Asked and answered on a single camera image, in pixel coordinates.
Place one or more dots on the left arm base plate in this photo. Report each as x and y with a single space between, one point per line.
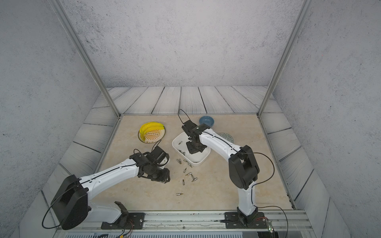
131 221

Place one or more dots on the aluminium front rail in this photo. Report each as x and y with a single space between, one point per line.
202 224

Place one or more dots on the blue ceramic bowl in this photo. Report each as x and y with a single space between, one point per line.
207 120

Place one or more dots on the aluminium frame post right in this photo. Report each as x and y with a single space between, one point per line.
306 6

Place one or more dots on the aluminium frame post left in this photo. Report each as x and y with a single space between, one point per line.
69 29

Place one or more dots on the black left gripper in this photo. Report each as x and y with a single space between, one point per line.
165 177

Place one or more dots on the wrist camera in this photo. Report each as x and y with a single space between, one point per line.
159 156
188 127

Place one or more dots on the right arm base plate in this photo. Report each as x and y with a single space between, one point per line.
235 220

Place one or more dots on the aluminium frame post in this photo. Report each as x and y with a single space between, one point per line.
69 29
306 6

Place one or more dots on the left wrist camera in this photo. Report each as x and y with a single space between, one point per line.
159 156

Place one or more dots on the sunburst patterned plate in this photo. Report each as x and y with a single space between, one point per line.
151 134

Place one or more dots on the yellow banana bunch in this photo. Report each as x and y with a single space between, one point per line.
151 128

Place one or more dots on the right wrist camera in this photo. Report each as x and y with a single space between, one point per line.
188 127

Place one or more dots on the white plastic storage box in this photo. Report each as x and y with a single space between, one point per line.
182 145

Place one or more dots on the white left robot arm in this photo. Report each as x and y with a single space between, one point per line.
73 204

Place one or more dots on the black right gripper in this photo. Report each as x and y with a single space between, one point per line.
191 150

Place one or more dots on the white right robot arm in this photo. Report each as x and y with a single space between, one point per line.
243 167

